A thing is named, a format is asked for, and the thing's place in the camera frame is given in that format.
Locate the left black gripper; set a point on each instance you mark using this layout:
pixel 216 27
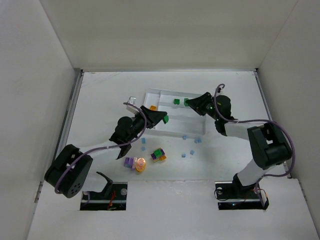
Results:
pixel 146 117

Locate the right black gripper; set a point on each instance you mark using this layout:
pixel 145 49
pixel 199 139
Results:
pixel 203 104

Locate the yellow lego brick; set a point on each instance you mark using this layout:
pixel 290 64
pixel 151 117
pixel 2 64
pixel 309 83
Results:
pixel 153 108

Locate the green purple yellow lego stack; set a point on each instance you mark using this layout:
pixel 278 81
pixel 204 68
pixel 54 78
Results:
pixel 158 155

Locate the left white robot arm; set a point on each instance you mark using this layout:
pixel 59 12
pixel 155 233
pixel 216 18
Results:
pixel 69 171

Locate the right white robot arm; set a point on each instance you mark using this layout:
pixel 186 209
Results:
pixel 268 143

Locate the white divided sorting tray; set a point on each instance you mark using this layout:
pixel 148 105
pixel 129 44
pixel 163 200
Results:
pixel 183 121

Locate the orange round lego figure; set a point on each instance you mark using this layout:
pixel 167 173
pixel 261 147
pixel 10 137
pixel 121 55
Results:
pixel 140 165

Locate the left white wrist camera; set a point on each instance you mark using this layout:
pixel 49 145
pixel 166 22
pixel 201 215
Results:
pixel 131 105

